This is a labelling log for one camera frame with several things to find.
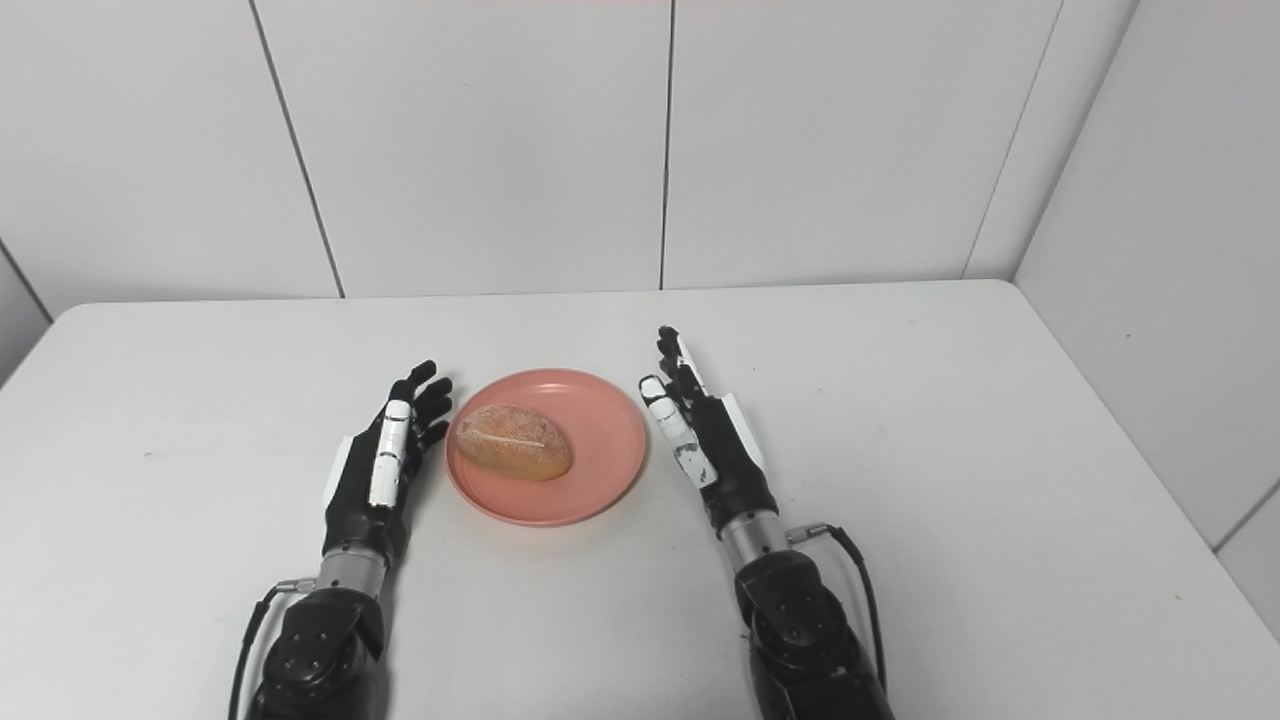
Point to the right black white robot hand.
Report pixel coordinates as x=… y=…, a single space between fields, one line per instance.
x=710 y=440

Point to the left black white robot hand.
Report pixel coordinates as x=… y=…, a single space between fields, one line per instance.
x=385 y=470

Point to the golden bread roll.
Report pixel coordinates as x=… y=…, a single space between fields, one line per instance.
x=513 y=441

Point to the pink round plate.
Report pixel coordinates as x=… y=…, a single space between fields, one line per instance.
x=545 y=447

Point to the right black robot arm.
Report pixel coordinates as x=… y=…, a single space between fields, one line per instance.
x=800 y=620

